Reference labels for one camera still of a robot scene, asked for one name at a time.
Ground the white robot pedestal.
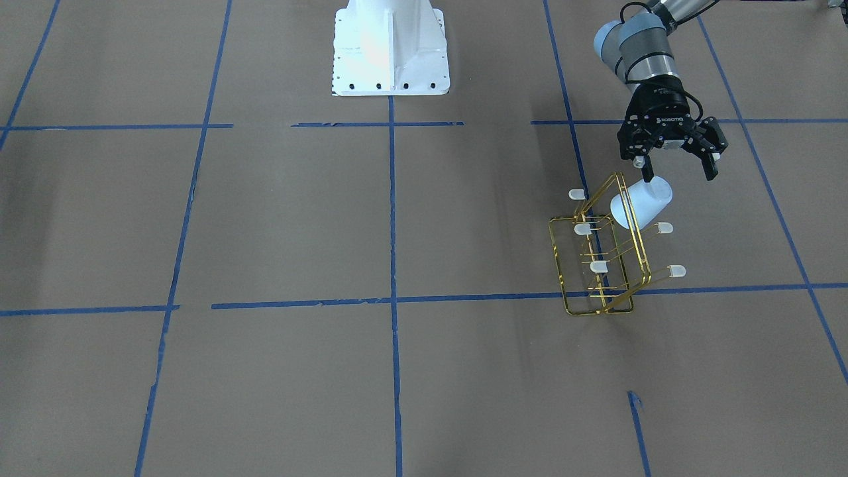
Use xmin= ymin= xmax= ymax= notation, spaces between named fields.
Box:
xmin=331 ymin=1 xmax=451 ymax=97

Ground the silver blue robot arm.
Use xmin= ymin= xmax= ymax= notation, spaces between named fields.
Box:
xmin=593 ymin=1 xmax=729 ymax=182

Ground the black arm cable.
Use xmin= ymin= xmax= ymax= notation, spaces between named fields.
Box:
xmin=619 ymin=2 xmax=704 ymax=123

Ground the light blue plastic cup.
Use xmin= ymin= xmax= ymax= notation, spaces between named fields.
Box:
xmin=611 ymin=176 xmax=673 ymax=230

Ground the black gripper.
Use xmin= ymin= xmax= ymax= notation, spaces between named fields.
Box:
xmin=617 ymin=78 xmax=729 ymax=184

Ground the gold wire cup holder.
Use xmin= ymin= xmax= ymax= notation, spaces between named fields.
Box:
xmin=548 ymin=172 xmax=688 ymax=317

